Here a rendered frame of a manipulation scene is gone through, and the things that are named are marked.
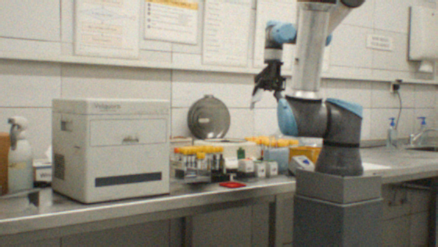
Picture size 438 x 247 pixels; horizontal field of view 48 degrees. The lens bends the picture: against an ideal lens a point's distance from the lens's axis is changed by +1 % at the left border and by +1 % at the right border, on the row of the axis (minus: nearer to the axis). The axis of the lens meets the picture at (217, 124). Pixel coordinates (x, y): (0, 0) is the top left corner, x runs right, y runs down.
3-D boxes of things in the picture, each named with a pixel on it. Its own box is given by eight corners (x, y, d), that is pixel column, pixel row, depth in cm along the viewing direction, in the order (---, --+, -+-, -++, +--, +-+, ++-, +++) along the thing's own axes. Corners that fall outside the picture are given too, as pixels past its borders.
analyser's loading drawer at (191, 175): (158, 188, 152) (158, 172, 152) (148, 185, 158) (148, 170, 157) (210, 182, 165) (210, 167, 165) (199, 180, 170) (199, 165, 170)
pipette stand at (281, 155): (271, 175, 196) (271, 150, 195) (260, 173, 202) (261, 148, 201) (290, 173, 201) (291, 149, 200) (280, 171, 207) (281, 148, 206)
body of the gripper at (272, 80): (269, 91, 186) (271, 59, 185) (257, 91, 193) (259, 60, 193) (285, 92, 189) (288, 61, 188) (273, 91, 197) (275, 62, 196)
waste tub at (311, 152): (312, 174, 201) (313, 150, 200) (286, 170, 210) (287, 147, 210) (331, 171, 210) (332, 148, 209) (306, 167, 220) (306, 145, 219)
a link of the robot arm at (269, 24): (268, 19, 185) (263, 22, 193) (267, 48, 186) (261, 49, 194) (289, 20, 186) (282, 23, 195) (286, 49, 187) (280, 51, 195)
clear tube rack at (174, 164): (182, 180, 179) (182, 162, 178) (167, 177, 187) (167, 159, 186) (225, 176, 191) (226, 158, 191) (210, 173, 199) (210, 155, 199)
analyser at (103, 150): (84, 205, 137) (84, 98, 135) (50, 190, 158) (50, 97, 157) (177, 193, 156) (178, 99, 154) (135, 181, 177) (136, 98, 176)
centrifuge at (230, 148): (219, 173, 197) (220, 144, 197) (188, 165, 223) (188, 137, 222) (268, 170, 209) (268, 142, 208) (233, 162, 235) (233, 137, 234)
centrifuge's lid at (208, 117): (189, 93, 223) (182, 95, 230) (192, 148, 222) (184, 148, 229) (230, 94, 234) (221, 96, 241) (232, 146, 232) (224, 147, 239)
